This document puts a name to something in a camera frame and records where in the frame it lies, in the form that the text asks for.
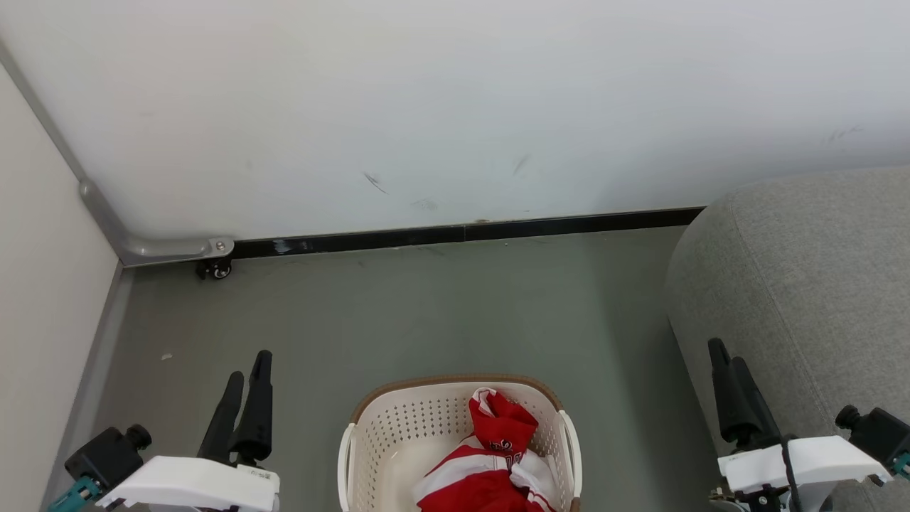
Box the cream perforated laundry basket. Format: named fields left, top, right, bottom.
left=338, top=375, right=582, bottom=512

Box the black baseboard strip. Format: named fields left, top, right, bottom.
left=233, top=207, right=705, bottom=260

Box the teal left cable plug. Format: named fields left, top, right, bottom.
left=48, top=476, right=100, bottom=512

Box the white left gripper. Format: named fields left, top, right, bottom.
left=96, top=350, right=280, bottom=512

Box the grey fabric sofa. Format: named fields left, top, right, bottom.
left=665, top=167, right=910, bottom=512

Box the red white striped jersey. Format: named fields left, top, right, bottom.
left=412, top=437, right=559, bottom=512

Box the grey metal frame tube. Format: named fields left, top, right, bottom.
left=0, top=43, right=235, bottom=267

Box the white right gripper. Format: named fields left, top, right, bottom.
left=709, top=338, right=893, bottom=512

